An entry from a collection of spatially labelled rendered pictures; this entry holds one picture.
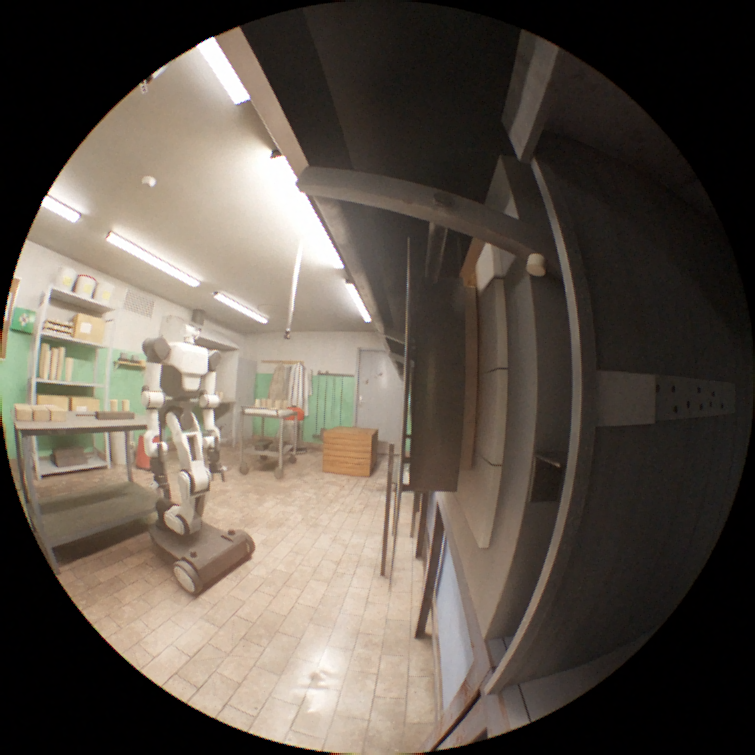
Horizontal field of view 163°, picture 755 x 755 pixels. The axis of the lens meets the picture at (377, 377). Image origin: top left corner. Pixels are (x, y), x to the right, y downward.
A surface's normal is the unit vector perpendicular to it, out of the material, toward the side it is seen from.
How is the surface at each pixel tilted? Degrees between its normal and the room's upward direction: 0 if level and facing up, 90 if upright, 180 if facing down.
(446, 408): 90
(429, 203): 90
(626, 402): 90
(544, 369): 90
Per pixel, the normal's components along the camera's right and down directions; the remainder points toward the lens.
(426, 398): -0.12, -0.08
